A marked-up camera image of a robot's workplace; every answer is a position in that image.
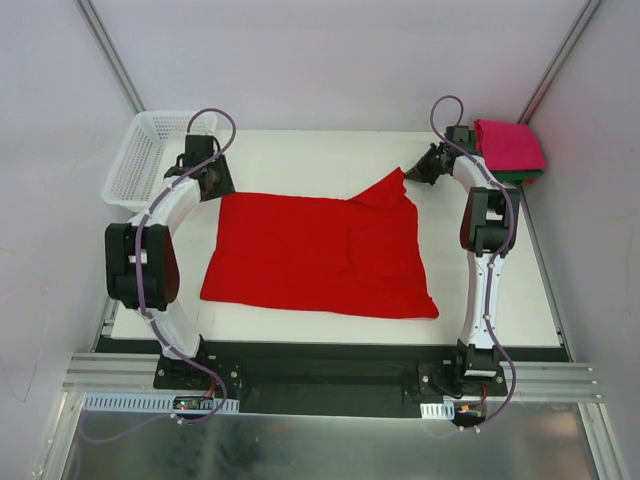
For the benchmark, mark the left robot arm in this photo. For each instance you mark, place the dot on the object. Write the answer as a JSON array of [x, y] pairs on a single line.
[[142, 271]]

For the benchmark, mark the red t-shirt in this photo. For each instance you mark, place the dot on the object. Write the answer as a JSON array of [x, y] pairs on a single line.
[[357, 256]]

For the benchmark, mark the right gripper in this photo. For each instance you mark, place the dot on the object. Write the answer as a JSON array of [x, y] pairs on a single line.
[[430, 165]]

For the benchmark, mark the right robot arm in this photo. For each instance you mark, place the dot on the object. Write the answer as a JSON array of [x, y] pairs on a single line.
[[487, 234]]

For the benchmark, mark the left cable duct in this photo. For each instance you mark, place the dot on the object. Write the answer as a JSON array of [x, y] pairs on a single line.
[[158, 403]]

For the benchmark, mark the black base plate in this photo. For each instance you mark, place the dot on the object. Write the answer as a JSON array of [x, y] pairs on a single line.
[[380, 381]]

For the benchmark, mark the right cable duct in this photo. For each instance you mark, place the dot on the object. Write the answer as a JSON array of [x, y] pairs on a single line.
[[437, 411]]

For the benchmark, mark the white plastic basket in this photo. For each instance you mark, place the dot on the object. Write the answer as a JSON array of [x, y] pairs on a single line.
[[150, 147]]

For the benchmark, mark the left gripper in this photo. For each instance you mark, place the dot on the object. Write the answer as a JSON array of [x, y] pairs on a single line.
[[215, 179]]

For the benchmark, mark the green folded t-shirt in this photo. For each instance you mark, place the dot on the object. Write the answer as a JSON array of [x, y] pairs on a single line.
[[518, 178]]

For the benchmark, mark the pink folded t-shirt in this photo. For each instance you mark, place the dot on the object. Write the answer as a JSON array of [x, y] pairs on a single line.
[[508, 146]]

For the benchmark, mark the cable duct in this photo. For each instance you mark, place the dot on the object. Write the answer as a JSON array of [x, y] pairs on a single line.
[[437, 411], [158, 403]]

